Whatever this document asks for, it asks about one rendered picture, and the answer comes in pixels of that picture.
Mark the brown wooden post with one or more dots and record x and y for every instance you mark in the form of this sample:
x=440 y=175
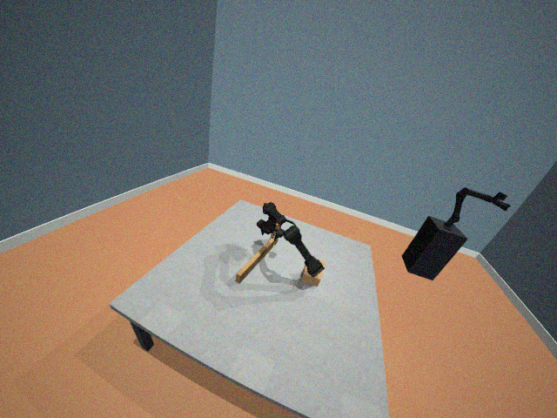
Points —
x=273 y=235

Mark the wooden plank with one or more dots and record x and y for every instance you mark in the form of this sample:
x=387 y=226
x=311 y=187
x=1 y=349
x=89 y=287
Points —
x=251 y=263

